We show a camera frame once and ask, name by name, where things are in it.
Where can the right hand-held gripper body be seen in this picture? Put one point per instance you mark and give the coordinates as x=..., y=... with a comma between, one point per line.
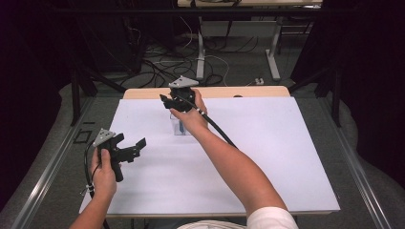
x=181, y=101

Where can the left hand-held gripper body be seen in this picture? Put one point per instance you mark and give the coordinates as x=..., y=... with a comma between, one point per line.
x=122, y=154

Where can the clear plastic organizer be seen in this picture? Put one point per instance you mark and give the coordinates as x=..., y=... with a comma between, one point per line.
x=175, y=127

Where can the person's right hand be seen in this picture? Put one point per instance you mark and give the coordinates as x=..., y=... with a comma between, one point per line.
x=194, y=120

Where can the person's left hand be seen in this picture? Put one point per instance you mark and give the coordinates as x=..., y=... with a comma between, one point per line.
x=102, y=178

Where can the white table cover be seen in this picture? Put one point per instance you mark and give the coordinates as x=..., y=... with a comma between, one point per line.
x=159, y=191

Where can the white desk leg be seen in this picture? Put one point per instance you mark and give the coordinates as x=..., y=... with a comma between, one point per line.
x=273, y=60
x=200, y=54

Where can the dark table grommet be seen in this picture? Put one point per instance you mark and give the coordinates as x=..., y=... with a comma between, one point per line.
x=238, y=95

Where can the black metal stand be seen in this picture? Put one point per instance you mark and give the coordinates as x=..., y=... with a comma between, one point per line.
x=75, y=98
x=335, y=98

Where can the white power strip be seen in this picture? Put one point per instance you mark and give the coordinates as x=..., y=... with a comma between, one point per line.
x=259, y=81

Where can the dark curtain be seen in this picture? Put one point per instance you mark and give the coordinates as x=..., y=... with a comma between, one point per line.
x=25, y=79
x=372, y=79

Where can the person's white shirt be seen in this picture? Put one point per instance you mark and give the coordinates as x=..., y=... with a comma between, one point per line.
x=270, y=219

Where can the metal floor rail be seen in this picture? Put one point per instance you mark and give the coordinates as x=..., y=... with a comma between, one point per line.
x=47, y=178
x=359, y=178

